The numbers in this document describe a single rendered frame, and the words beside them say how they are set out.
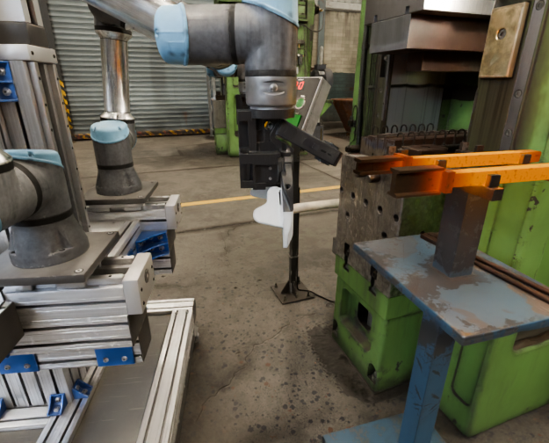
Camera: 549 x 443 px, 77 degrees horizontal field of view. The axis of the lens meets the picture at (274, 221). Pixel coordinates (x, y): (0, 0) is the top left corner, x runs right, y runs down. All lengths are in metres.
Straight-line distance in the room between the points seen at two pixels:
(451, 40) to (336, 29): 9.16
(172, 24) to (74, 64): 8.48
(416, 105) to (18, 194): 1.42
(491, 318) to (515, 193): 0.48
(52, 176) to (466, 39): 1.26
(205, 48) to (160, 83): 8.43
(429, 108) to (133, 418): 1.61
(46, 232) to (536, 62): 1.20
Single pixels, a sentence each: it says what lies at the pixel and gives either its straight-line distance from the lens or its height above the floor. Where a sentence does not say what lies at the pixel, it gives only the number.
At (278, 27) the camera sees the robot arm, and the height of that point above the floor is 1.24.
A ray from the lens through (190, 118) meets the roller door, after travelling 9.04.
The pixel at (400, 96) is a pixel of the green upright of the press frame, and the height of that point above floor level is 1.12.
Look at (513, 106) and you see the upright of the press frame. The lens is 1.16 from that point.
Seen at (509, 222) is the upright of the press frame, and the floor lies 0.80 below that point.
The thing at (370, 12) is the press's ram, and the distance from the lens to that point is 1.44.
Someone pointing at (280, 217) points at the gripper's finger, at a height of 0.98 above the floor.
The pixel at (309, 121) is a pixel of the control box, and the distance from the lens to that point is 1.60.
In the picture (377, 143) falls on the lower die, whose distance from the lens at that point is 1.34.
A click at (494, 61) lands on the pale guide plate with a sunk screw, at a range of 1.18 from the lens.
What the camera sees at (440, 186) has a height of 1.02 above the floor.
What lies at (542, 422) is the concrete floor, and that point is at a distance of 1.79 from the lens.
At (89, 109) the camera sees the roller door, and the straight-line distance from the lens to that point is 8.99.
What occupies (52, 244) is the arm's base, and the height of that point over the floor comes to 0.86.
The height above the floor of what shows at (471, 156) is 1.03.
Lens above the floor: 1.17
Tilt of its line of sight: 22 degrees down
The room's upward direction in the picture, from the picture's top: straight up
